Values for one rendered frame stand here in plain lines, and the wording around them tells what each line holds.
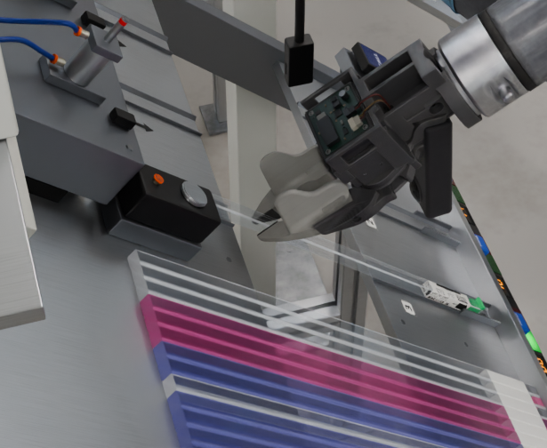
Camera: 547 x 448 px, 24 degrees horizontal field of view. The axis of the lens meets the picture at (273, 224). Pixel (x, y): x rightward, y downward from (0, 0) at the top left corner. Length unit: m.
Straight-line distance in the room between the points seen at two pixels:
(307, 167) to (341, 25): 1.65
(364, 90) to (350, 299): 0.81
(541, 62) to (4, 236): 0.58
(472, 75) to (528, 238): 1.37
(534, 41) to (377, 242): 0.33
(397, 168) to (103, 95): 0.26
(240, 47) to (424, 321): 0.36
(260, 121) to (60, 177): 0.96
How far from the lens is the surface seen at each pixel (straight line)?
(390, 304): 1.20
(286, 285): 2.25
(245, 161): 1.91
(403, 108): 1.03
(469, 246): 1.40
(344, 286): 1.79
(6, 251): 0.54
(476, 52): 1.03
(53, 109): 0.91
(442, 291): 1.28
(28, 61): 0.93
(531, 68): 1.03
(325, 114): 1.05
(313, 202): 1.07
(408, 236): 1.33
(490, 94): 1.03
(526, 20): 1.02
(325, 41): 2.70
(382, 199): 1.06
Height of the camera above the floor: 1.80
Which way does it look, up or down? 50 degrees down
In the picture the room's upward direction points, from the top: straight up
